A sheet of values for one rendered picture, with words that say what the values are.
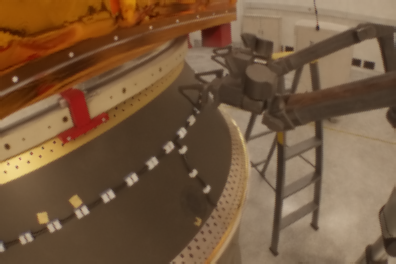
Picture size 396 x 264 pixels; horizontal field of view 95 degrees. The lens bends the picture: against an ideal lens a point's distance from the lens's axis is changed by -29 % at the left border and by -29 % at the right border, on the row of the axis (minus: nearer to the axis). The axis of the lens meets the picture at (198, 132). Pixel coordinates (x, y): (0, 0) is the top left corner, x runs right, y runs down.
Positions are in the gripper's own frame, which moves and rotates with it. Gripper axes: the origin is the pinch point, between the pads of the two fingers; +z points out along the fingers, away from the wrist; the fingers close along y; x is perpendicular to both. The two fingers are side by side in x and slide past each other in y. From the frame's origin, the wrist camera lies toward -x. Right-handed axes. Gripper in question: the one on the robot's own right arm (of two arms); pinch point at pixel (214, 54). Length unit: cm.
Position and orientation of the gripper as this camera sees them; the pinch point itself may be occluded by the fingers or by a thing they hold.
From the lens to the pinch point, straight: 92.5
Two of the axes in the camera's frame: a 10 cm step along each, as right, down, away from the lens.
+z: -9.9, -1.6, 0.4
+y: -1.2, 5.3, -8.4
